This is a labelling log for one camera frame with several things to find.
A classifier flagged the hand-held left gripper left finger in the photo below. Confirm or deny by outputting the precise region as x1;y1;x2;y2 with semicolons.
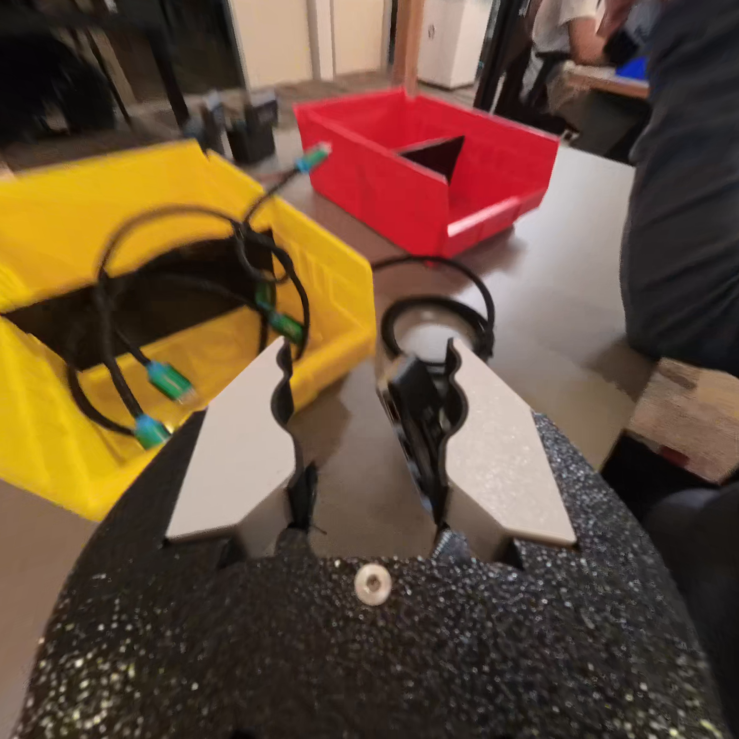
164;336;301;558

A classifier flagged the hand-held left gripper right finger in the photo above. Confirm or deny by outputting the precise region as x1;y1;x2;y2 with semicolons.
436;336;579;563

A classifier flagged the black hdmi switch cable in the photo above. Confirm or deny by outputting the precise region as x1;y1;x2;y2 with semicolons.
372;256;497;361

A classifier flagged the red plastic bin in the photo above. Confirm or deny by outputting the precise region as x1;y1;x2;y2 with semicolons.
293;87;561;259

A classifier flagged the yellow plastic bin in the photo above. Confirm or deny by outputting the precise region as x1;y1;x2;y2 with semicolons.
0;139;377;523

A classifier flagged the black divider of yellow bin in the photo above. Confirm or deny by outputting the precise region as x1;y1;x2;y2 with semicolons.
3;231;275;370

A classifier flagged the person's leg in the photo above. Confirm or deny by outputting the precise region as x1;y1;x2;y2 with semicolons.
647;485;739;717

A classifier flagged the black divider of red bin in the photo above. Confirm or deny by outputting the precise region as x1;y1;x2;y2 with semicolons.
395;135;465;182

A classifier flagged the black battery charger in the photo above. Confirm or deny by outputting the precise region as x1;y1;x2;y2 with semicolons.
187;101;229;155
230;92;279;164

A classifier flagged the person's torso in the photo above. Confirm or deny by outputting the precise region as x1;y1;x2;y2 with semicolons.
620;0;739;361

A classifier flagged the black office chair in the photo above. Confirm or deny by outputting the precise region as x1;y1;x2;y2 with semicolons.
0;35;116;145

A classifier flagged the white pedestal cabinet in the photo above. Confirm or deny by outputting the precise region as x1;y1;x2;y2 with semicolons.
416;0;492;90

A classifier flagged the white wall cabinet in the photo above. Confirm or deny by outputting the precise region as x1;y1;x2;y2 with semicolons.
231;0;393;87

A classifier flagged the wooden post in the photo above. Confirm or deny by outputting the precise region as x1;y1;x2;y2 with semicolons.
393;0;425;93

